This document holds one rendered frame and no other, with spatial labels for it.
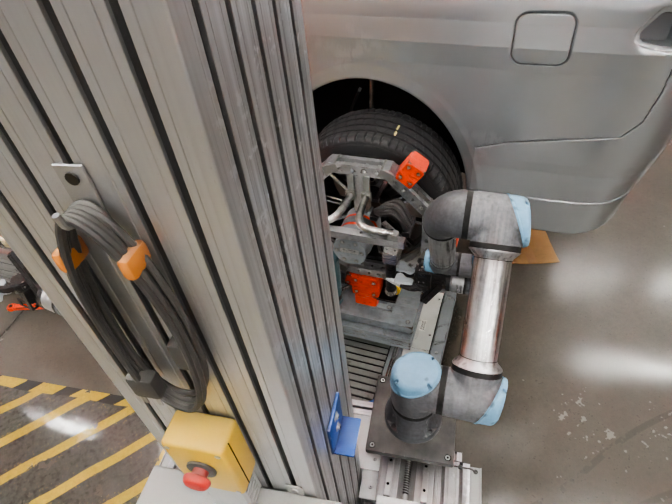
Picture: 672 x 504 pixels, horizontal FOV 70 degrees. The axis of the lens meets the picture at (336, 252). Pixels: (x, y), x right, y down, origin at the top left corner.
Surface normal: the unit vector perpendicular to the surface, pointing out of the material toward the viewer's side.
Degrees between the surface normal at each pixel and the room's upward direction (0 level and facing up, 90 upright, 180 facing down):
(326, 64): 90
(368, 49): 90
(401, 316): 0
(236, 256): 90
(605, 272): 0
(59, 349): 0
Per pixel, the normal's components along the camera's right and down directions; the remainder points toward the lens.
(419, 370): -0.21, -0.73
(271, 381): -0.22, 0.69
